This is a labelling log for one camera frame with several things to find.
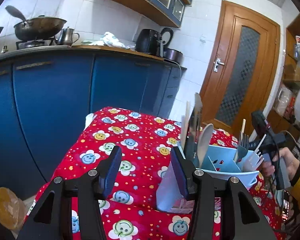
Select dark grey plastic fork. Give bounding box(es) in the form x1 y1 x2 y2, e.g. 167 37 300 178
234 132 249 163

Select wooden chopstick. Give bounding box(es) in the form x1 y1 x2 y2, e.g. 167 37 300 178
240 119 246 137

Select white plastic fork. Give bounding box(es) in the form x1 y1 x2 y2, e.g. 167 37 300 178
241 134 267 172

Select light blue utensil holder box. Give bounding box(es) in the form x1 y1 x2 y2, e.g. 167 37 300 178
156 145 259 213

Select white plastic spoon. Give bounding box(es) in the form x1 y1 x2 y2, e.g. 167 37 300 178
197 124 213 168

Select stainless steel smiley spoon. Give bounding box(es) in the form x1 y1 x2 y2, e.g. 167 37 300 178
192 93 203 159

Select white chopstick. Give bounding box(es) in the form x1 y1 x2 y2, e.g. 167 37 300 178
184 101 191 141

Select person's right hand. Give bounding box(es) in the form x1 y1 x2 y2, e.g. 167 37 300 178
259 146 300 181

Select round wooden stool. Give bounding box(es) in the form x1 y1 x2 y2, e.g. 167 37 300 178
0 187 27 231

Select smartphone with lit screen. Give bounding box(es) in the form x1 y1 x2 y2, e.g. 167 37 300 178
281 190 290 222

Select brown wooden door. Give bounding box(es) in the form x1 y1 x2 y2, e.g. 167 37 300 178
200 1 280 135

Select blue base cabinets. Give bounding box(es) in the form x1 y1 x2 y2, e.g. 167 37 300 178
0 46 185 199

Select red smiley flower tablecloth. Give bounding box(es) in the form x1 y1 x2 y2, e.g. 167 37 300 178
26 106 291 240

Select black rice cooker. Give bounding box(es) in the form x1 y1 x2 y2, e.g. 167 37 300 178
160 27 184 66

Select black air fryer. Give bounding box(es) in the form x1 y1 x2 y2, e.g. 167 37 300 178
135 29 164 57

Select gas stove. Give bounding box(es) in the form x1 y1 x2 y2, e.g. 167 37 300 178
16 37 55 50

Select steel kettle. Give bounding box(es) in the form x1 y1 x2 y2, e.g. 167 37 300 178
55 27 80 46

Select crumpled cloth on counter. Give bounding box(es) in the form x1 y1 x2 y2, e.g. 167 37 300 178
89 31 130 49

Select dark wok with ladle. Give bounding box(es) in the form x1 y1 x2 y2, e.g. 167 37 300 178
5 5 67 42

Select metal door handle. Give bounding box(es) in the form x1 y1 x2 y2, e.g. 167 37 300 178
213 57 225 73

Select white power cable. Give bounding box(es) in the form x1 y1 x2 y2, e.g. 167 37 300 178
163 58 183 86

